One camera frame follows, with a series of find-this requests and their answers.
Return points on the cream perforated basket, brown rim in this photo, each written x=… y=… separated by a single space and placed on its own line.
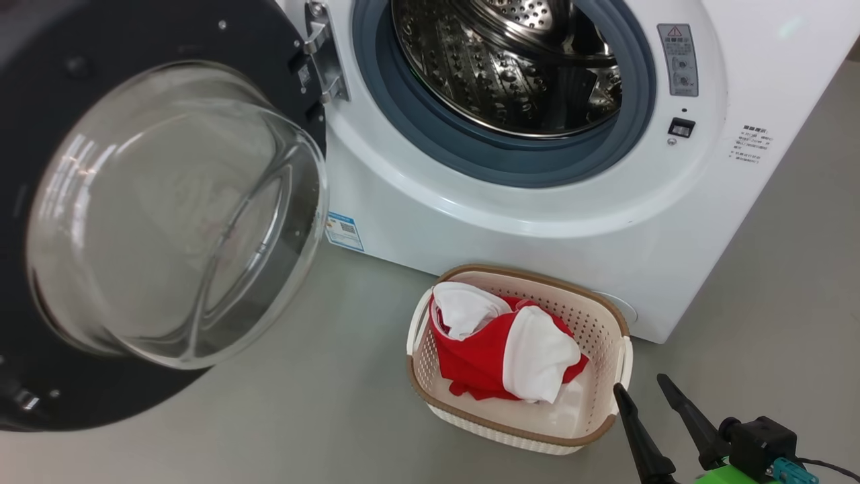
x=598 y=403

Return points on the white front-load washing machine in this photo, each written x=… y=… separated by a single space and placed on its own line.
x=537 y=222

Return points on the grey warning sticker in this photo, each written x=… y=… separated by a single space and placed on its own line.
x=678 y=60

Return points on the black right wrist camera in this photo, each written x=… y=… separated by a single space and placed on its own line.
x=766 y=444

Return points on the red and white garment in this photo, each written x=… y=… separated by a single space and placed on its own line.
x=484 y=356

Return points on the black door latch socket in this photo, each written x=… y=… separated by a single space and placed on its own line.
x=682 y=128

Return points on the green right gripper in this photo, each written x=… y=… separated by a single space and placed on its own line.
x=725 y=477

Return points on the stainless steel washer drum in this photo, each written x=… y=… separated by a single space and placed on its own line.
x=484 y=74

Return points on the black washer door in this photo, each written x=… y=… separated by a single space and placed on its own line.
x=201 y=27

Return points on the metal door hinge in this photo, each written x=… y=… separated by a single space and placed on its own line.
x=329 y=67

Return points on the small printed text sticker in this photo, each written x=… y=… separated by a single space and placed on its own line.
x=751 y=144

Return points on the blue energy label sticker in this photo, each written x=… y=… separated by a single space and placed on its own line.
x=345 y=232

